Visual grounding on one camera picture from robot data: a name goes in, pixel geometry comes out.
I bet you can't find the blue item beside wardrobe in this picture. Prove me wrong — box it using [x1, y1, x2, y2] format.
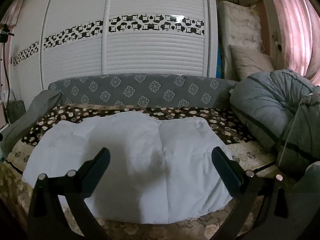
[216, 44, 223, 79]

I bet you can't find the pink curtain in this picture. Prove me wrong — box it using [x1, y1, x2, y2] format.
[269, 0, 320, 85]
[0, 0, 25, 28]

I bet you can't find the beige patterned bedspread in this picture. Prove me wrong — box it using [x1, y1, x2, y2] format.
[0, 140, 284, 240]

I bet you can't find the light blue quilt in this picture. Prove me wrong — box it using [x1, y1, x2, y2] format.
[22, 111, 234, 224]

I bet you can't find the dark ribbed object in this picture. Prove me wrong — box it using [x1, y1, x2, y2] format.
[6, 100, 26, 126]

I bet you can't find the white wrapped bedding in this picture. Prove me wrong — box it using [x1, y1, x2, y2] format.
[216, 0, 263, 78]

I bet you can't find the grey-green striped quilt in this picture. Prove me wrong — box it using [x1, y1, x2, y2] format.
[229, 69, 320, 180]

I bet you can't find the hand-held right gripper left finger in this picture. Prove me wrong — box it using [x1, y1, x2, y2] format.
[26, 147, 112, 240]

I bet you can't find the grey flower patterned headboard cover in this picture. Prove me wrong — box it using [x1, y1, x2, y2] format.
[47, 74, 240, 108]

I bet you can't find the white sliding door wardrobe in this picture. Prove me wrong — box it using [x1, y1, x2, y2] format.
[9, 0, 217, 105]

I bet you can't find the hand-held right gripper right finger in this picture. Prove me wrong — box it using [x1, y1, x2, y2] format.
[211, 146, 298, 240]

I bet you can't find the dark brown floral blanket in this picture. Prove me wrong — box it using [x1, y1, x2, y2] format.
[21, 104, 255, 147]

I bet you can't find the beige pillow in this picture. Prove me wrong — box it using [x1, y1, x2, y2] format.
[229, 44, 275, 80]

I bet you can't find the grey cloth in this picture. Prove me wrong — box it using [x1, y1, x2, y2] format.
[0, 90, 63, 153]

